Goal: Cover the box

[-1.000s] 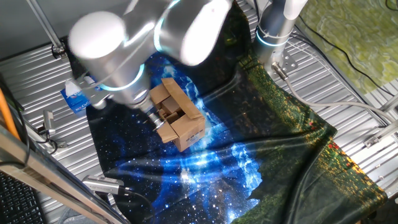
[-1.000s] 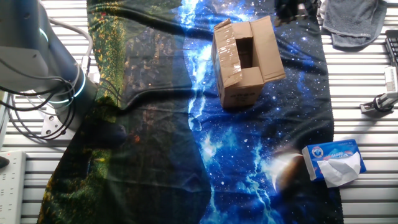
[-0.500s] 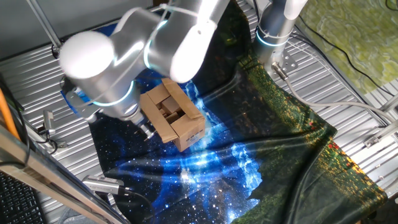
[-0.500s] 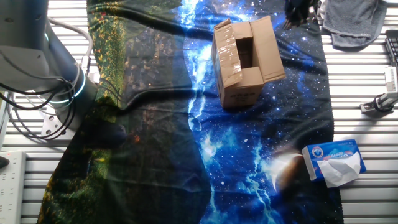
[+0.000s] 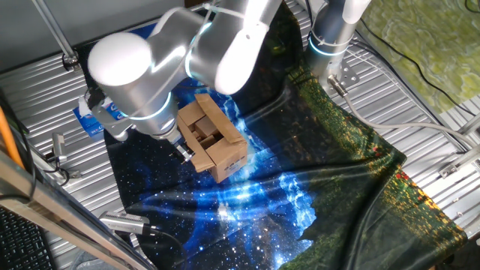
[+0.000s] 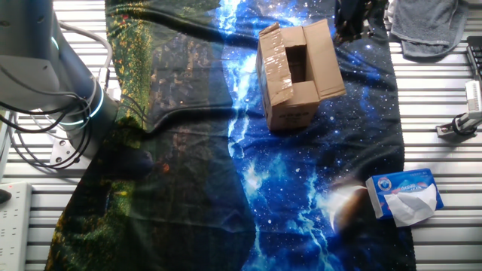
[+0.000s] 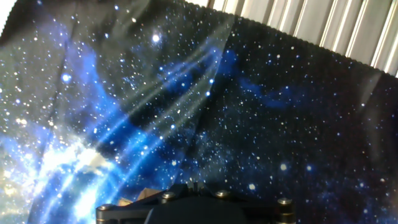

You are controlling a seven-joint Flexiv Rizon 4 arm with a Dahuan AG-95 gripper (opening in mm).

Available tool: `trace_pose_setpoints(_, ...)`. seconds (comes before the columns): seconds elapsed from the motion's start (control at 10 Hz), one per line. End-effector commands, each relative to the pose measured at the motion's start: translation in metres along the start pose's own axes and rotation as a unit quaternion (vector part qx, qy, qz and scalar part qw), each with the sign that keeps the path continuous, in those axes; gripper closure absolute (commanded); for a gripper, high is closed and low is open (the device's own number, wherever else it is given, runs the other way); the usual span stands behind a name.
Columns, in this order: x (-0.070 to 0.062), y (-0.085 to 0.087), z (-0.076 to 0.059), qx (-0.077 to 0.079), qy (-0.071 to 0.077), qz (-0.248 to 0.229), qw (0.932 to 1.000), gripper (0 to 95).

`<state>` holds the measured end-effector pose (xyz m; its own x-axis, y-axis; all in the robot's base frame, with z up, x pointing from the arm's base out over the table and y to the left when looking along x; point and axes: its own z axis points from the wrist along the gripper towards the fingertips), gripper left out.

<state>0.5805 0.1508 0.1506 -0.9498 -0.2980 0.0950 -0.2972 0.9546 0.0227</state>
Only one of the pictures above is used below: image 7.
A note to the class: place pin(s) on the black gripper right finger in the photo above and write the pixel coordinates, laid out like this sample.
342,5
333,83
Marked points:
270,213

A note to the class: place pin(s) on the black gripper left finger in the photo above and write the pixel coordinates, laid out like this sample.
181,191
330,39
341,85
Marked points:
124,213

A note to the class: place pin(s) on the cardboard box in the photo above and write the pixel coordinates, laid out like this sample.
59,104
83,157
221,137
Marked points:
147,193

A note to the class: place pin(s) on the galaxy and forest print cloth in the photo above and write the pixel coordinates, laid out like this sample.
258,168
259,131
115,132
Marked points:
248,109

